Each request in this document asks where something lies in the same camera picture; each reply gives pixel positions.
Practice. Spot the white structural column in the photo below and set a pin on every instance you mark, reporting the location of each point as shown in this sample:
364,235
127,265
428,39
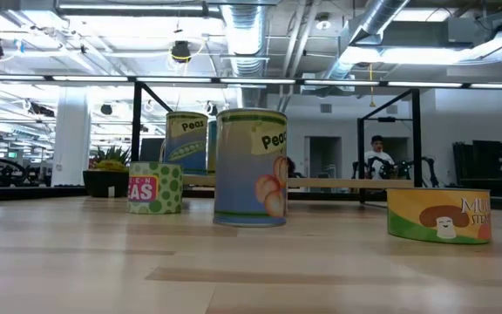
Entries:
71,139

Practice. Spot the small round black ceiling device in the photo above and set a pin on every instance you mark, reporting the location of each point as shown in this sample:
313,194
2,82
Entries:
106,109

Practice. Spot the black equipment rack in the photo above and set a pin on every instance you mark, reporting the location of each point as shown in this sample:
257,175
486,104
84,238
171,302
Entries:
486,161

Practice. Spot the short Green Peas can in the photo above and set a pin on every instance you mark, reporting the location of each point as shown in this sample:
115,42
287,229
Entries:
164,187

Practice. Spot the wooden shelf black metal frame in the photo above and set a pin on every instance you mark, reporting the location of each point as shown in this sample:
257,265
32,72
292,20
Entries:
342,183

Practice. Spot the tall Peas label can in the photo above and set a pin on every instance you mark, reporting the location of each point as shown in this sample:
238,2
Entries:
185,144

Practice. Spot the slanted silver ventilation duct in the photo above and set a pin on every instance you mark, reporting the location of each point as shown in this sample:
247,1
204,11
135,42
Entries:
381,13

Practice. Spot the background black robot arms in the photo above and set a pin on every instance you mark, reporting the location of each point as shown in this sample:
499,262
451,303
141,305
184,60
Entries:
386,171

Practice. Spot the small succulent in dark pot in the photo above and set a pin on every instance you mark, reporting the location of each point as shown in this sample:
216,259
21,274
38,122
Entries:
103,183

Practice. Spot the tall Peaches label can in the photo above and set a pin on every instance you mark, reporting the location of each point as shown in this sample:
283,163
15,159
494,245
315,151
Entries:
242,174

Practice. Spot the person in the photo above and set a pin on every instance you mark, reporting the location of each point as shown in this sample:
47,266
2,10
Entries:
377,157

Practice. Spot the round silver ventilation duct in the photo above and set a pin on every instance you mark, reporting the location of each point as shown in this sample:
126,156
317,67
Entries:
246,39

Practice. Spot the Mushroom label can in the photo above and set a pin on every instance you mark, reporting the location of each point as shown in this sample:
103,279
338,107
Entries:
412,205

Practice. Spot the dark background monitor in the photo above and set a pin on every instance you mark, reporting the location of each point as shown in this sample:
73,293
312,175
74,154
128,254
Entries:
151,150

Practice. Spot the tall Carrots label can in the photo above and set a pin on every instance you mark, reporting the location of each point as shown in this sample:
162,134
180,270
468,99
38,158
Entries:
212,148

